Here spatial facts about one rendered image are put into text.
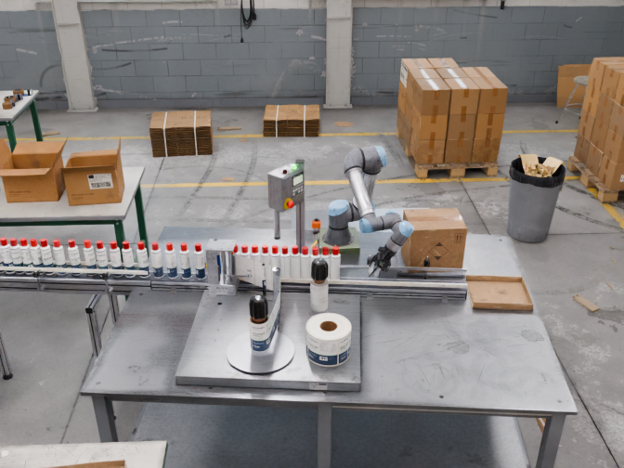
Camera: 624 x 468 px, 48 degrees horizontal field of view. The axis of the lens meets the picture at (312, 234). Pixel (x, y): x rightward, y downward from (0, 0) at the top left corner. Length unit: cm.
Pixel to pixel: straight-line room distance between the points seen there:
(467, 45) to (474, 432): 610
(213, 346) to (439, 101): 416
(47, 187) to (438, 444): 299
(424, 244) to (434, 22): 549
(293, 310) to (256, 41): 574
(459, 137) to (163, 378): 452
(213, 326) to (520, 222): 330
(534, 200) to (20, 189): 384
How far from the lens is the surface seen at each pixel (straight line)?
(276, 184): 341
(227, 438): 374
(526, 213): 591
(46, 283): 395
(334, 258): 355
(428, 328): 345
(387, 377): 314
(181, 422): 386
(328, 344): 303
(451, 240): 376
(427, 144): 690
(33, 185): 499
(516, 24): 921
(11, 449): 309
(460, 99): 683
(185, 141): 751
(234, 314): 343
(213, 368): 312
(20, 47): 932
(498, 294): 376
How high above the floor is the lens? 287
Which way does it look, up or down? 29 degrees down
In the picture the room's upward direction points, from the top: straight up
